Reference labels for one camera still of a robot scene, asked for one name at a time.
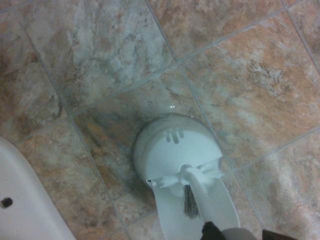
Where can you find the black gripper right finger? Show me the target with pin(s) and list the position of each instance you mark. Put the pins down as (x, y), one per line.
(271, 235)

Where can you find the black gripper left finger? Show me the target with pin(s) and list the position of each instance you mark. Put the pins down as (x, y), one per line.
(212, 231)

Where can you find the white toilet brush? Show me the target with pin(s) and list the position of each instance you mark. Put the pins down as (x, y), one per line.
(197, 185)

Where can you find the white toilet brush holder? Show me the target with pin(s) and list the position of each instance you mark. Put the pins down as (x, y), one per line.
(165, 147)

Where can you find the white toilet bowl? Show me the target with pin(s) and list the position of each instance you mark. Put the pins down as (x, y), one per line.
(27, 195)

